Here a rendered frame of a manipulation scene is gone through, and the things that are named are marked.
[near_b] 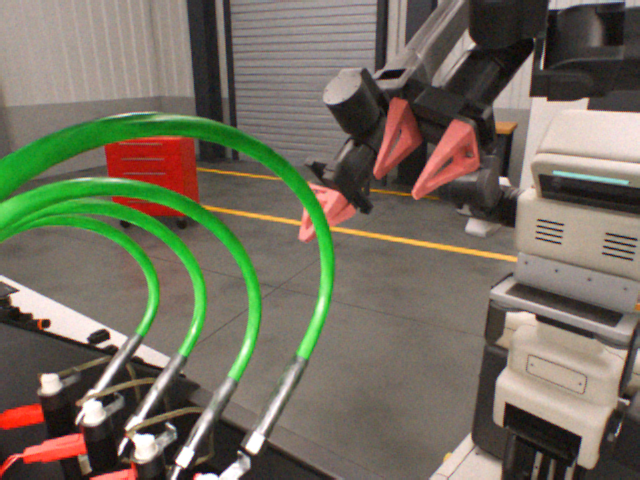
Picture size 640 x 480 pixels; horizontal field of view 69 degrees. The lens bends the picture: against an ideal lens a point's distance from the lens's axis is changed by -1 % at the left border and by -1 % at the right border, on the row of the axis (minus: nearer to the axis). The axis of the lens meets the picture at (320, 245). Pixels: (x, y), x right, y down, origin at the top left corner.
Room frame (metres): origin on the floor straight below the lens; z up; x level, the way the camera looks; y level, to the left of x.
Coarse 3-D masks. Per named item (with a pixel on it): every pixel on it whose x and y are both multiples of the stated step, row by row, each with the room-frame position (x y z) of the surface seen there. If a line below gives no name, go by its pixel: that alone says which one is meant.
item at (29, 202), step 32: (32, 192) 0.29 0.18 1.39; (64, 192) 0.30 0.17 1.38; (96, 192) 0.32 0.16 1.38; (128, 192) 0.34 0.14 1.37; (160, 192) 0.36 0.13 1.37; (0, 224) 0.27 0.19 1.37; (224, 224) 0.42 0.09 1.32; (256, 288) 0.45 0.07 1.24; (256, 320) 0.45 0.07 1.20; (224, 384) 0.41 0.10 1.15; (192, 448) 0.36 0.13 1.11
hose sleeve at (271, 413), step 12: (300, 360) 0.38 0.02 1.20; (288, 372) 0.37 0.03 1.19; (300, 372) 0.38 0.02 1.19; (276, 384) 0.37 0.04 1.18; (288, 384) 0.37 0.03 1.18; (276, 396) 0.36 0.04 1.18; (288, 396) 0.36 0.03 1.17; (264, 408) 0.35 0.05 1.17; (276, 408) 0.35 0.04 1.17; (264, 420) 0.34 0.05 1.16; (276, 420) 0.34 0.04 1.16; (264, 432) 0.33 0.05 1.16
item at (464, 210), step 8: (504, 192) 0.98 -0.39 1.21; (496, 200) 0.97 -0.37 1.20; (464, 208) 1.03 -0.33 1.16; (488, 208) 0.97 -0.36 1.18; (496, 208) 0.98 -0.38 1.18; (464, 216) 1.04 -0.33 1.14; (472, 216) 1.01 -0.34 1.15; (480, 216) 1.00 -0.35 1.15; (488, 216) 0.99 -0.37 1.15; (496, 216) 0.98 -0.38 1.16
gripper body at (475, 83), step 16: (464, 64) 0.50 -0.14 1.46; (480, 64) 0.50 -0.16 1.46; (496, 64) 0.50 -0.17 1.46; (416, 80) 0.51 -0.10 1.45; (448, 80) 0.50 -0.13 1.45; (464, 80) 0.49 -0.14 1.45; (480, 80) 0.49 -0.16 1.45; (496, 80) 0.49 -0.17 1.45; (416, 96) 0.50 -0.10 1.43; (464, 96) 0.48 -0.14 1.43; (480, 96) 0.48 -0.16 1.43; (496, 96) 0.50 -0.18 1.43; (464, 112) 0.46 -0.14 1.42; (480, 112) 0.46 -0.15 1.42; (480, 128) 0.48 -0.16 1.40; (496, 144) 0.48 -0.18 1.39
